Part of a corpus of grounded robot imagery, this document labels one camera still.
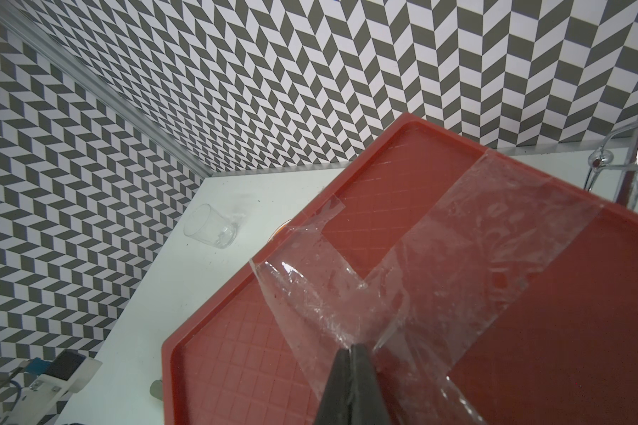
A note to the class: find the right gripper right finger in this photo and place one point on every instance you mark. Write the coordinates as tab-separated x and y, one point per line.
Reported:
366	402

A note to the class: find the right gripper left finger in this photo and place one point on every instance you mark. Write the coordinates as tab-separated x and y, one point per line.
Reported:
335	405

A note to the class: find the red drawer cabinet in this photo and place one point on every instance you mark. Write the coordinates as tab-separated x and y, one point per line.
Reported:
565	352

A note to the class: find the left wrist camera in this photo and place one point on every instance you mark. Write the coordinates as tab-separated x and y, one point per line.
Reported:
69	373

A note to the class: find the clear tape on cabinet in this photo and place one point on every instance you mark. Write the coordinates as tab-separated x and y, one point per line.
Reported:
433	294

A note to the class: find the orange patterned bowl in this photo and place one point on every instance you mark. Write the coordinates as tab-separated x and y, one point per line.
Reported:
281	229

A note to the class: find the chrome wire rack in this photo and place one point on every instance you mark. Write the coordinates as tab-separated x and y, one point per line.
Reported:
602	159

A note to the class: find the clear plastic cup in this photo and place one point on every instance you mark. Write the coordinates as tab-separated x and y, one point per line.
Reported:
207	226

